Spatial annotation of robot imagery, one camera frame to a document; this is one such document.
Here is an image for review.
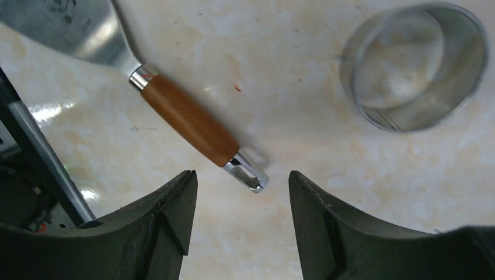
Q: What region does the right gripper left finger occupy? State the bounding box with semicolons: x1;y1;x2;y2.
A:
1;170;198;279

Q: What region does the metal ring cutter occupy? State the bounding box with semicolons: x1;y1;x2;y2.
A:
340;2;490;133

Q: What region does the metal scraper wooden handle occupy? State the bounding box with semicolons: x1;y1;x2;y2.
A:
1;1;269;193

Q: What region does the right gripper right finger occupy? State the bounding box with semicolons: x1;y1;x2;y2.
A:
288;171;494;279

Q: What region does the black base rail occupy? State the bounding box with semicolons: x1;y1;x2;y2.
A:
0;65;97;233

